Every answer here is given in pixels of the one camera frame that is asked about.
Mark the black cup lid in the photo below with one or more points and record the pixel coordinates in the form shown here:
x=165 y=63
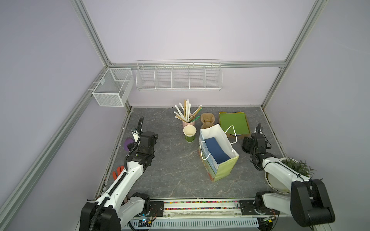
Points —
x=246 y=145

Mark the red handled tool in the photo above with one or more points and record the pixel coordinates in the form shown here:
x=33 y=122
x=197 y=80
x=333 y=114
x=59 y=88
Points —
x=116 y=173

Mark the wide white wire basket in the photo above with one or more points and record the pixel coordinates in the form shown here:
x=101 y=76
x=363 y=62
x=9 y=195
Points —
x=203 y=75

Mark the white wrapped straw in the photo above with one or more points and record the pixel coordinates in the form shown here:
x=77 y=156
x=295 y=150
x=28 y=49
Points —
x=187 y=110

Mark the green paper gift bag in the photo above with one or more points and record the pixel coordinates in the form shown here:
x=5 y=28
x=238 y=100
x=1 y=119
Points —
x=217 y=171

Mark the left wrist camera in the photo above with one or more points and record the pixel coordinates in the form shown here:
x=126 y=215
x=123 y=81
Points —
x=135 y=134

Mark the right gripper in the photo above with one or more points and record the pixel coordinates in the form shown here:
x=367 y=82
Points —
x=265 y=145

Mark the small white mesh basket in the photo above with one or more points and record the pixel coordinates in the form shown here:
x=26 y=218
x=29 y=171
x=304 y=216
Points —
x=114 y=87

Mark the cardboard tray with napkins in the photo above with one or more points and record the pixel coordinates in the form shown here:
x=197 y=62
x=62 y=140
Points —
x=234 y=124

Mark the dark blue paper napkin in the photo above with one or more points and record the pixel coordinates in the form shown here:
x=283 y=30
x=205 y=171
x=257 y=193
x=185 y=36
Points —
x=216 y=151

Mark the brown pulp cup carrier stack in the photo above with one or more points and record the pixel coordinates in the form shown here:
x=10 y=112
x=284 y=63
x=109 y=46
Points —
x=208 y=120

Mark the green paper cup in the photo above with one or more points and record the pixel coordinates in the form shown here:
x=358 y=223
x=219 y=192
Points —
x=189 y=132

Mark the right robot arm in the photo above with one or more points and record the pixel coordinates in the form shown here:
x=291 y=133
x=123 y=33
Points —
x=294 y=187

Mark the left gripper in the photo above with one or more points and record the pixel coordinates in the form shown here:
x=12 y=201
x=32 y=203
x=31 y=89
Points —
x=133 y=147

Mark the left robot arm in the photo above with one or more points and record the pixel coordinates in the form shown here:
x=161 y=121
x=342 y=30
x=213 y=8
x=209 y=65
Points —
x=118 y=190

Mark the pink metal straw bucket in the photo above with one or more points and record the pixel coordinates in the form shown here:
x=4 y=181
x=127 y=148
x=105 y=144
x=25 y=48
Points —
x=188 y=123

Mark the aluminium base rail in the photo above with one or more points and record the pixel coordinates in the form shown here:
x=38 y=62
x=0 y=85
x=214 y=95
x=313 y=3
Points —
x=203 y=207

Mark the potted green plant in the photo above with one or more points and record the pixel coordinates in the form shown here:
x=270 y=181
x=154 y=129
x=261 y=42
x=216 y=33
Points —
x=297 y=167

